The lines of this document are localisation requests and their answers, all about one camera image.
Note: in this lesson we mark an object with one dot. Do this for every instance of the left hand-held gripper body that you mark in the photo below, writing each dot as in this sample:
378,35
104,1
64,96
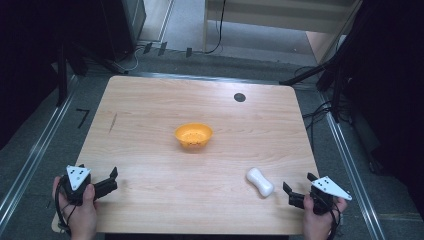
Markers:
77,176

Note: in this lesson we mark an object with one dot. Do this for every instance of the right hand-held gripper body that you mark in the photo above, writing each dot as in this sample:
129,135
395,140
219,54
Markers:
328,188

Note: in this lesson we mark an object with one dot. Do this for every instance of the white bone-shaped bottle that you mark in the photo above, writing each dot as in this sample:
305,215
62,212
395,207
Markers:
260,182

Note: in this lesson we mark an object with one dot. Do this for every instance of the orange plastic bowl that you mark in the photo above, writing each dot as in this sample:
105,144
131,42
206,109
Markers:
193,134

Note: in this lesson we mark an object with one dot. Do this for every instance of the person's right hand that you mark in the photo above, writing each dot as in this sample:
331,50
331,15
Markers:
316,226

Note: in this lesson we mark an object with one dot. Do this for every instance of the person's left hand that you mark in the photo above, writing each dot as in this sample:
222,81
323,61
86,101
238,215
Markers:
81,216

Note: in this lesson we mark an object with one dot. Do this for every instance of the black metal stand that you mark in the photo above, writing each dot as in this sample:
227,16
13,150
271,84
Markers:
62,80

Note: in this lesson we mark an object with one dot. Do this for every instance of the black tripod stand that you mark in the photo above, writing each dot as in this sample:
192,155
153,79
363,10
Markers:
313,71

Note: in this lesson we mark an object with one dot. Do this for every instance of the black round table grommet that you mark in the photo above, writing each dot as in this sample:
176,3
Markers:
239,97

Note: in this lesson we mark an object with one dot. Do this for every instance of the dark cabinet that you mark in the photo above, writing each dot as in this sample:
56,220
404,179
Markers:
123,26

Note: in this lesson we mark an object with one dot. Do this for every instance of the white shelf unit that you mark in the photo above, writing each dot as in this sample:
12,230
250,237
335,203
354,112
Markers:
266,16

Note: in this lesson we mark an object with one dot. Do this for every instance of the metal floor rail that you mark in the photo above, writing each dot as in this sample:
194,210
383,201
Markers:
33,160
350,166

